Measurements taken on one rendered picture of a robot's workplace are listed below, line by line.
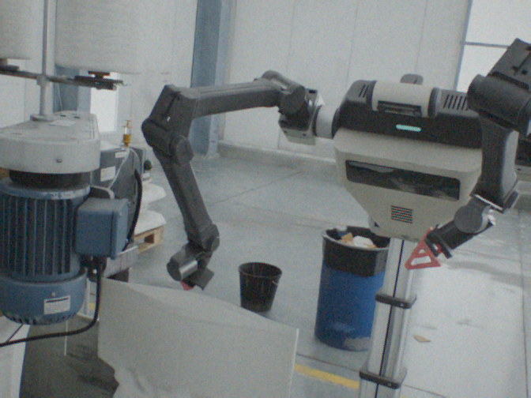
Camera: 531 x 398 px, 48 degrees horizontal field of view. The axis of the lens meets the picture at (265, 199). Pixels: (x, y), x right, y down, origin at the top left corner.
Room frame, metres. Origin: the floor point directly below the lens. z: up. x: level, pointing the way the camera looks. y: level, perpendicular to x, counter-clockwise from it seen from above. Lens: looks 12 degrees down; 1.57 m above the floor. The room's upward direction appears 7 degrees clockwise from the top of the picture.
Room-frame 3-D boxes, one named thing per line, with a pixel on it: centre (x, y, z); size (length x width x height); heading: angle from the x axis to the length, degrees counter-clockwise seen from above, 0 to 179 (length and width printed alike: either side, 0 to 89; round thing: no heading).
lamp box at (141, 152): (1.57, 0.36, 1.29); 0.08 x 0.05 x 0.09; 69
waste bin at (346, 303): (3.46, -0.59, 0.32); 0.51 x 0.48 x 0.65; 159
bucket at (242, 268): (3.78, -0.02, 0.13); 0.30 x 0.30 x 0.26
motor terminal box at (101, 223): (1.04, 0.29, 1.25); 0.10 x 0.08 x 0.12; 4
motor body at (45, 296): (1.03, 0.39, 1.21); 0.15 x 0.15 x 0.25
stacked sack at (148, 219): (4.72, 1.12, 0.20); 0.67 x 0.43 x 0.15; 159
